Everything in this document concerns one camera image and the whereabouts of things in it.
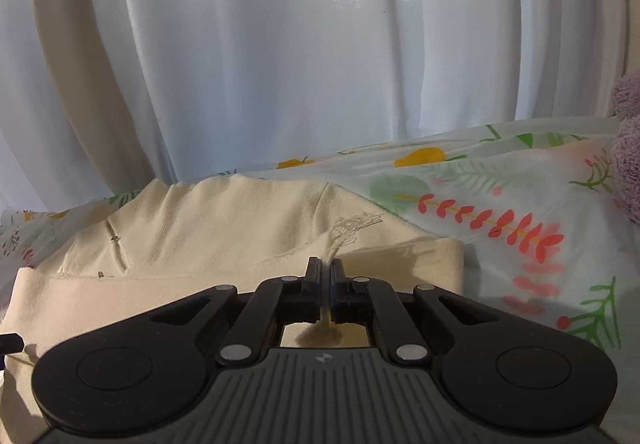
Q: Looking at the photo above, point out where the cream knit sweater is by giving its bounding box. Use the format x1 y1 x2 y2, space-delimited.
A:
1 176 463 443

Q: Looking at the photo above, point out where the beige curtain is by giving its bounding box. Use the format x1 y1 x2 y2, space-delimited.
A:
32 0 154 193

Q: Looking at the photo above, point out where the purple plush toy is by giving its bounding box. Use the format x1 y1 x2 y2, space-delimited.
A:
612 69 640 224

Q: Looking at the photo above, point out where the white sheer curtain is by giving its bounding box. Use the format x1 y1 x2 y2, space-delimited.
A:
1 0 639 211

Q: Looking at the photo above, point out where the floral plastic bed cover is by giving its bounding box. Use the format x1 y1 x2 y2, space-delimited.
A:
0 117 640 355

